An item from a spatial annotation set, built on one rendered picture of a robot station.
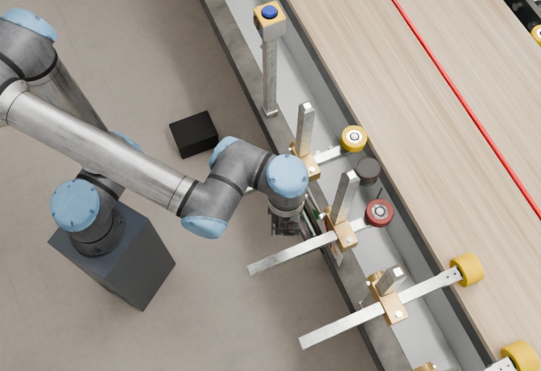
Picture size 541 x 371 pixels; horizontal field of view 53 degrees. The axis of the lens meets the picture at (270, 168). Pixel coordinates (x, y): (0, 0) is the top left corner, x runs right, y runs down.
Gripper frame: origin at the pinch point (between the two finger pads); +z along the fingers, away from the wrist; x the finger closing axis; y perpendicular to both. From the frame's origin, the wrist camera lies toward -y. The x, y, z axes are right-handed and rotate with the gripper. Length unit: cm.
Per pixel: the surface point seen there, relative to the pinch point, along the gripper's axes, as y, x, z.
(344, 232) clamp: 0.5, 18.0, 8.7
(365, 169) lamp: -5.5, 19.6, -22.2
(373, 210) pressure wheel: -5.3, 26.1, 5.3
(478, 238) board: 3, 56, 6
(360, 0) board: -85, 28, 5
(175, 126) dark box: -78, -50, 84
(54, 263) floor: -14, -101, 96
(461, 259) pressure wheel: 11.1, 47.3, -1.4
